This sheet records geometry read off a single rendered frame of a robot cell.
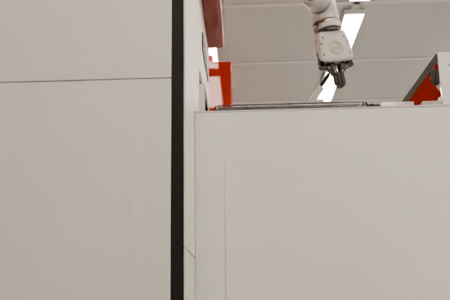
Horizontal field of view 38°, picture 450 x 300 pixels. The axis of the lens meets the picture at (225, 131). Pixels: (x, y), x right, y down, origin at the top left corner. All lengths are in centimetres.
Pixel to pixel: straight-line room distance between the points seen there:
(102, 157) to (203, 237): 28
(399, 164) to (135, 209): 54
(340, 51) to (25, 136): 107
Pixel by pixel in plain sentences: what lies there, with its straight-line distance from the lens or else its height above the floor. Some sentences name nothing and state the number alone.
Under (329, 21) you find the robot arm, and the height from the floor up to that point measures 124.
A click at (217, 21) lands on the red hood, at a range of 189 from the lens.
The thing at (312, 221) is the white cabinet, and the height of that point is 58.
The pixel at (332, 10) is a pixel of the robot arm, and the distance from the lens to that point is 200.
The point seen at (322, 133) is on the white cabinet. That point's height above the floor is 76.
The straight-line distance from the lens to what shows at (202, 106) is 153.
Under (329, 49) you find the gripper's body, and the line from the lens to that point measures 196.
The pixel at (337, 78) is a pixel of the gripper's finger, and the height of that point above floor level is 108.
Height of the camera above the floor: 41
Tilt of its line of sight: 16 degrees up
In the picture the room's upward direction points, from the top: 1 degrees counter-clockwise
